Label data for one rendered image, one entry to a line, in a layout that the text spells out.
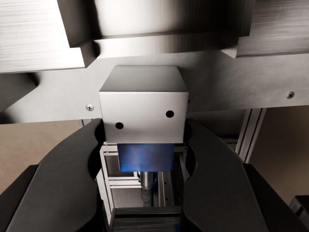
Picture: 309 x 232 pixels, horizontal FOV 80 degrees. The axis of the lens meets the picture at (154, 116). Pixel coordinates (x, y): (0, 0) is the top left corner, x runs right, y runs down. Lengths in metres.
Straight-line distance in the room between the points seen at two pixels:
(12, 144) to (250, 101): 1.43
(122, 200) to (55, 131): 0.60
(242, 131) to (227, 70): 0.82
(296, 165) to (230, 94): 1.55
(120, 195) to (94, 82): 1.11
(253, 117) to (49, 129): 1.13
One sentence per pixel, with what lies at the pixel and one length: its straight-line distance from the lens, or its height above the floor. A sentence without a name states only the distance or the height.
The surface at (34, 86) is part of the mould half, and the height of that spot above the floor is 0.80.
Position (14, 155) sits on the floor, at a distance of 1.56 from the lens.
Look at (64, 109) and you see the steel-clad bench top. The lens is 0.18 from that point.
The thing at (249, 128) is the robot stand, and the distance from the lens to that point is 0.99.
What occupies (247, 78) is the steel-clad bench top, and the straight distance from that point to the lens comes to 0.18.
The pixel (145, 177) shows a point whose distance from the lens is 0.17.
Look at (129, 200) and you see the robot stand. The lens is 1.27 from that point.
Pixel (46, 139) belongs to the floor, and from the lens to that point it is 1.36.
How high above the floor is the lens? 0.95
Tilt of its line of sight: 60 degrees down
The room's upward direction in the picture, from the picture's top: 178 degrees clockwise
